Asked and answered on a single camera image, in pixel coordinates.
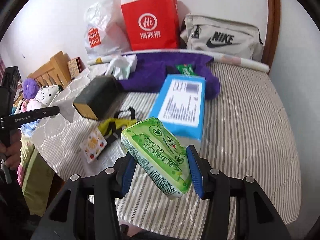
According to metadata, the green tissue pack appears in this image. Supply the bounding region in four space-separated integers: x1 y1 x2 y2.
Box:
121 117 191 199

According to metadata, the white work glove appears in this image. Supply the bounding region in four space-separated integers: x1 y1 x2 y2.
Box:
105 56 131 80

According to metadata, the green snack packet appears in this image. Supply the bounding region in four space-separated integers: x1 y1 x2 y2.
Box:
175 64 197 76

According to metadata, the white sponge block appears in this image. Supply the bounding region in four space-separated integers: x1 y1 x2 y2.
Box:
124 54 138 73

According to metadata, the person's left hand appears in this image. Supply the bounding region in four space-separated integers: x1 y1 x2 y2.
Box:
1 129 22 170

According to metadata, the yellow black bag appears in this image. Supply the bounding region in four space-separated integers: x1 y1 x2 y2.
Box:
98 107 137 146

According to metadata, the fruit pattern tissue pack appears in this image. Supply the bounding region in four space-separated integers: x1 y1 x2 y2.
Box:
80 128 107 164

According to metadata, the dotted white pillow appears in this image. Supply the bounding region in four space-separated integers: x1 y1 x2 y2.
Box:
34 85 60 106

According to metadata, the striped quilted table cover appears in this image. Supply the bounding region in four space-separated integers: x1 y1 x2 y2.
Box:
32 63 301 239

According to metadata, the wooden headboard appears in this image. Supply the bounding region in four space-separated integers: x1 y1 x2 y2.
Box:
27 51 71 88

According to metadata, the dark green gold box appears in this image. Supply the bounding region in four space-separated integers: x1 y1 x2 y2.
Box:
73 75 120 121

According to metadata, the blue tissue box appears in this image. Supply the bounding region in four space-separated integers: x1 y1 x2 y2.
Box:
149 74 206 147

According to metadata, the purple fluffy towel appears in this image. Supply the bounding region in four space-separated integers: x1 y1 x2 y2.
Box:
117 53 220 100

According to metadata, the rolled floral mat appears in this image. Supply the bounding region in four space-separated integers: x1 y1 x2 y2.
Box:
86 49 270 73

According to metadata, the white Miniso plastic bag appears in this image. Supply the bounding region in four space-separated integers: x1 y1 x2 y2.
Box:
84 0 131 60

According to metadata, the beige Nike bag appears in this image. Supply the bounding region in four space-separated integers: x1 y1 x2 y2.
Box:
180 14 264 61

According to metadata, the red Haidilao paper bag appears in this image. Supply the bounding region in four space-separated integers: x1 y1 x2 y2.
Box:
121 0 180 51

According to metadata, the brown wooden door frame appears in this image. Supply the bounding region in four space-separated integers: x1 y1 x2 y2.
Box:
261 0 281 68

